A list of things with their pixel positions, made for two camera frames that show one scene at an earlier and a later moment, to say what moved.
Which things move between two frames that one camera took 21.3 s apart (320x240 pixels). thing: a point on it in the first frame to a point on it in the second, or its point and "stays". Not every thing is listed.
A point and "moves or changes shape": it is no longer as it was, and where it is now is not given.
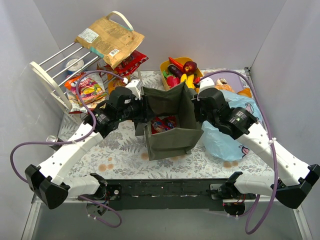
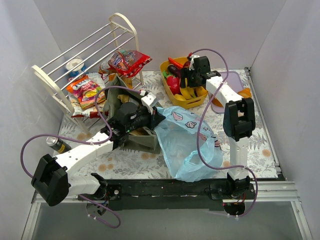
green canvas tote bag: x=176 y=101 moves or changes shape
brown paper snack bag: x=110 y=41 moves or changes shape
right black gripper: x=195 y=107 to x=186 y=78
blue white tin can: x=72 y=68 stays
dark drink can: x=53 y=138 stays
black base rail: x=157 y=195 stays
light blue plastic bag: x=219 y=145 moves or changes shape
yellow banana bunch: x=189 y=80 moves or changes shape
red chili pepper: x=175 y=62 stays
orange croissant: x=246 y=92 stays
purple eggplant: x=175 y=70 stays
